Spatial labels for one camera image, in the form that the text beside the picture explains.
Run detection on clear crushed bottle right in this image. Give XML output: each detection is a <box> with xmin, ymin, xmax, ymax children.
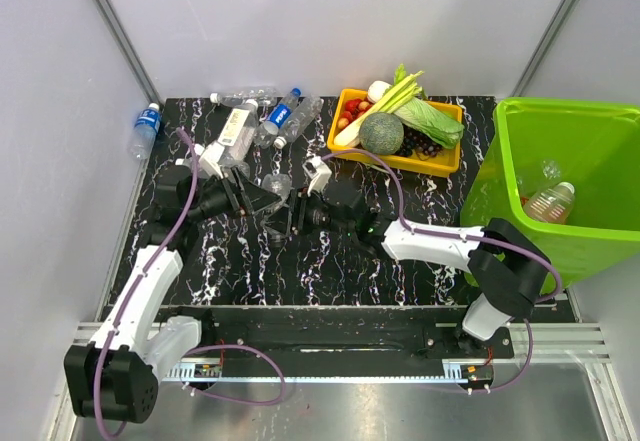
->
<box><xmin>273</xmin><ymin>96</ymin><xmax>324</xmax><ymax>150</ymax></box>

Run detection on red strawberries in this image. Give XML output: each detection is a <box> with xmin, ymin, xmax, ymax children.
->
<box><xmin>337</xmin><ymin>98</ymin><xmax>371</xmax><ymax>131</ymax></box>

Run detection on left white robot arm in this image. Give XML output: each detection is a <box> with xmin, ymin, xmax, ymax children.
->
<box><xmin>64</xmin><ymin>165</ymin><xmax>280</xmax><ymax>423</ymax></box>

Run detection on green netted melon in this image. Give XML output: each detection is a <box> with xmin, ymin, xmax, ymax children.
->
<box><xmin>359</xmin><ymin>113</ymin><xmax>404</xmax><ymax>155</ymax></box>

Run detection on Pepsi bottle by wall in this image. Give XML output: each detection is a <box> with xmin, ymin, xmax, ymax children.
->
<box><xmin>129</xmin><ymin>103</ymin><xmax>161</xmax><ymax>161</ymax></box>

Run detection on yellow plastic tray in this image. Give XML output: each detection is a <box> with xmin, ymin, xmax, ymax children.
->
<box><xmin>326</xmin><ymin>88</ymin><xmax>463</xmax><ymax>177</ymax></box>

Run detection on beige label clear bottle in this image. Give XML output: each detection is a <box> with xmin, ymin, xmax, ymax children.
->
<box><xmin>215</xmin><ymin>99</ymin><xmax>259</xmax><ymax>165</ymax></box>

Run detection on green plastic bin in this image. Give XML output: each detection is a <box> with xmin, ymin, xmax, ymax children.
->
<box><xmin>460</xmin><ymin>98</ymin><xmax>639</xmax><ymax>285</ymax></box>

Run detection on napa cabbage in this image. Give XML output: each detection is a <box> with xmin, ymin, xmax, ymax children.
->
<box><xmin>394</xmin><ymin>98</ymin><xmax>464</xmax><ymax>149</ymax></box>

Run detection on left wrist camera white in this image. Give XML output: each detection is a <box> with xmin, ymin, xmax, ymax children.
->
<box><xmin>195</xmin><ymin>141</ymin><xmax>225</xmax><ymax>179</ymax></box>

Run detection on dark grape bunch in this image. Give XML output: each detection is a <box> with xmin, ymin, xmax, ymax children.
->
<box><xmin>396</xmin><ymin>126</ymin><xmax>443</xmax><ymax>159</ymax></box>

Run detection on celery stalks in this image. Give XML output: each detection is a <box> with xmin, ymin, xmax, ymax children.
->
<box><xmin>369</xmin><ymin>64</ymin><xmax>424</xmax><ymax>114</ymax></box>

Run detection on clear bottle horizontal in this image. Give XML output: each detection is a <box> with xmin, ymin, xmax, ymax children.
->
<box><xmin>261</xmin><ymin>174</ymin><xmax>292</xmax><ymax>245</ymax></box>

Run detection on Pepsi bottle on table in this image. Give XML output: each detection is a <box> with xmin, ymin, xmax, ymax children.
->
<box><xmin>254</xmin><ymin>88</ymin><xmax>301</xmax><ymax>148</ymax></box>

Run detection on clear bottle at back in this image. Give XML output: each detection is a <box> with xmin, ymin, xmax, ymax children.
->
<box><xmin>210</xmin><ymin>86</ymin><xmax>279</xmax><ymax>108</ymax></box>

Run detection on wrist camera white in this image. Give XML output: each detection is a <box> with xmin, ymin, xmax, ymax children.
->
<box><xmin>303</xmin><ymin>156</ymin><xmax>332</xmax><ymax>194</ymax></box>
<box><xmin>195</xmin><ymin>141</ymin><xmax>225</xmax><ymax>179</ymax></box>

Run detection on black marble mat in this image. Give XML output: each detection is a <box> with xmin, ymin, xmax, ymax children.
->
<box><xmin>97</xmin><ymin>94</ymin><xmax>556</xmax><ymax>308</ymax></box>

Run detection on white mushroom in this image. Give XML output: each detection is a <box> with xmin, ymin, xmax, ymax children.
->
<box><xmin>367</xmin><ymin>80</ymin><xmax>392</xmax><ymax>104</ymax></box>

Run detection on white radish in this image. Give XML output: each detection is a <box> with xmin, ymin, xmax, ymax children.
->
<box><xmin>334</xmin><ymin>111</ymin><xmax>372</xmax><ymax>147</ymax></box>

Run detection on clear bottle diagonal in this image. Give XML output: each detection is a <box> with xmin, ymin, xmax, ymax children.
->
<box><xmin>540</xmin><ymin>159</ymin><xmax>562</xmax><ymax>181</ymax></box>

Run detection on tea label clear bottle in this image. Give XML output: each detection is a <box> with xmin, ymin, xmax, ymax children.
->
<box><xmin>523</xmin><ymin>182</ymin><xmax>575</xmax><ymax>224</ymax></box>

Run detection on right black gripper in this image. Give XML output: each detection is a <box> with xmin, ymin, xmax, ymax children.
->
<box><xmin>262</xmin><ymin>185</ymin><xmax>354</xmax><ymax>237</ymax></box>

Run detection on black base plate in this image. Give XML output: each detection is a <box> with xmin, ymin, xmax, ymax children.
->
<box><xmin>164</xmin><ymin>304</ymin><xmax>516</xmax><ymax>366</ymax></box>

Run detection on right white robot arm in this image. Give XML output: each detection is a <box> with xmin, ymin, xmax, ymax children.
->
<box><xmin>266</xmin><ymin>190</ymin><xmax>550</xmax><ymax>357</ymax></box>

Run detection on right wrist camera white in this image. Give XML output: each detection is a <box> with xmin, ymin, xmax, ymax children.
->
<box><xmin>303</xmin><ymin>156</ymin><xmax>332</xmax><ymax>194</ymax></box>

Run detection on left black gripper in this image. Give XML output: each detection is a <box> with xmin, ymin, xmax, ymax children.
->
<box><xmin>187</xmin><ymin>166</ymin><xmax>281</xmax><ymax>223</ymax></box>

